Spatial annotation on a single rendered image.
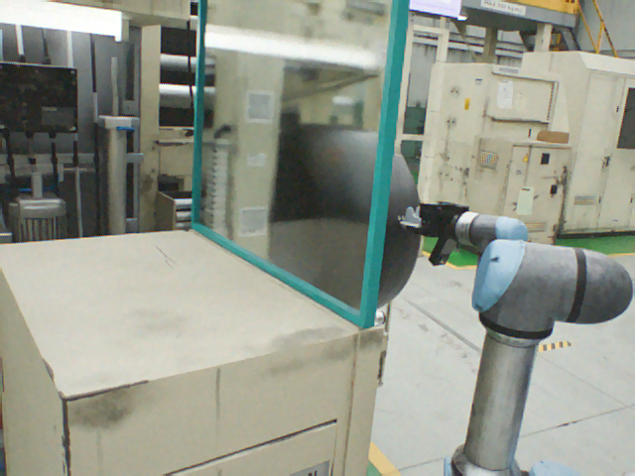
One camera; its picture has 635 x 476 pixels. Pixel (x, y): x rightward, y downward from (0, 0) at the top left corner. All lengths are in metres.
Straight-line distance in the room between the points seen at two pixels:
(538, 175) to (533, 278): 5.40
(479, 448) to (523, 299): 0.29
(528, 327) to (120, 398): 0.58
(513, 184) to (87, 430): 5.63
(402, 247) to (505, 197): 4.51
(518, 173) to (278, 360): 5.48
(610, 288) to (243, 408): 0.54
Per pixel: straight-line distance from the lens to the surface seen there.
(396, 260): 1.53
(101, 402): 0.60
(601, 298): 0.91
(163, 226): 1.90
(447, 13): 5.68
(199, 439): 0.67
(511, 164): 5.96
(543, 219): 6.46
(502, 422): 1.00
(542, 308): 0.90
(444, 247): 1.40
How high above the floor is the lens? 1.56
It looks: 14 degrees down
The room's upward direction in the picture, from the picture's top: 5 degrees clockwise
